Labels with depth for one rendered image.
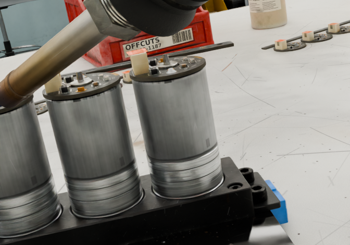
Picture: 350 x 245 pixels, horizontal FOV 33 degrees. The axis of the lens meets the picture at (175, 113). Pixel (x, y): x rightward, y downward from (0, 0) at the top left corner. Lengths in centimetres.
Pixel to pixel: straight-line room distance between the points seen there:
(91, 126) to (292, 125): 14
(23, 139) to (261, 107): 18
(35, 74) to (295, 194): 12
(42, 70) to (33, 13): 447
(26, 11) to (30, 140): 444
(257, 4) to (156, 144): 38
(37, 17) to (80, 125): 445
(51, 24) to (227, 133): 435
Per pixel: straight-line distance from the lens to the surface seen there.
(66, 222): 20
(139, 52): 19
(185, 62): 19
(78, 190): 19
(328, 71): 39
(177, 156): 19
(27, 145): 19
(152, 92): 18
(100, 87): 18
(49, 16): 463
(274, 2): 55
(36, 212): 20
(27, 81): 16
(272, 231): 19
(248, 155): 27
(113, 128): 19
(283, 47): 46
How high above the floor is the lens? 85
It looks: 17 degrees down
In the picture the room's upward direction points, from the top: 10 degrees counter-clockwise
